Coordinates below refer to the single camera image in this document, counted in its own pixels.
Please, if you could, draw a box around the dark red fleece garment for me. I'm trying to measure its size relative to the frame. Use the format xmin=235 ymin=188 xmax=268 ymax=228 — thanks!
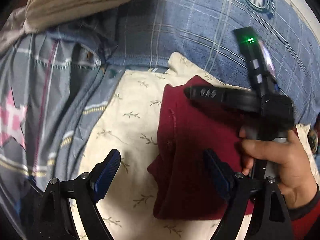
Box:
xmin=148 ymin=76 xmax=260 ymax=220

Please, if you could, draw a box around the person's right hand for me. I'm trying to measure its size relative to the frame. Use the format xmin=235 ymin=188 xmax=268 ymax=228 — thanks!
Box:
xmin=239 ymin=127 xmax=317 ymax=209

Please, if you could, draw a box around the red black sleeve cuff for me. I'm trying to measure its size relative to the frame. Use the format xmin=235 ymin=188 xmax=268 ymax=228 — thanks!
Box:
xmin=288 ymin=185 xmax=320 ymax=240

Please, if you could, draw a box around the blue plaid pillow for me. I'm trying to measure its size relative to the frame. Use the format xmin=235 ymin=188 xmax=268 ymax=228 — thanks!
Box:
xmin=47 ymin=0 xmax=320 ymax=126

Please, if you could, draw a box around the cream leaf print cloth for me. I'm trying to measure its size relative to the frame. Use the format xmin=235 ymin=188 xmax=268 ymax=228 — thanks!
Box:
xmin=69 ymin=52 xmax=320 ymax=240

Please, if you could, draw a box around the grey star pattern bedsheet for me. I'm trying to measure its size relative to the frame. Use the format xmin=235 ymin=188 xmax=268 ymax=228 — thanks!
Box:
xmin=0 ymin=33 xmax=126 ymax=238

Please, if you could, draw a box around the grey crumpled cloth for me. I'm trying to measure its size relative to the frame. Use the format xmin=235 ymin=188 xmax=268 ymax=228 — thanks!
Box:
xmin=0 ymin=7 xmax=26 ymax=56

